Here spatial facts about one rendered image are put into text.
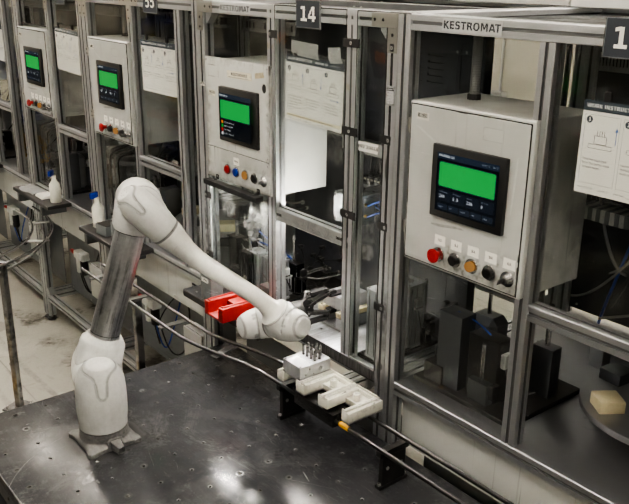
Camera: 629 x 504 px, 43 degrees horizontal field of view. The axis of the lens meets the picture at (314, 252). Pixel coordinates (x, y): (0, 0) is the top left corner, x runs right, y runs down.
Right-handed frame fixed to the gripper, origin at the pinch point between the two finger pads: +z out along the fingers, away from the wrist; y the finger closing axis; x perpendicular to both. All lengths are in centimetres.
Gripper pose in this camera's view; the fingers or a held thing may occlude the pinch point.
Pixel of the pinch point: (336, 300)
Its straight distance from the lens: 292.7
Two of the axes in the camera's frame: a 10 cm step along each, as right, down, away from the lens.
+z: 7.9, -1.9, 5.8
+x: -6.1, -2.6, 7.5
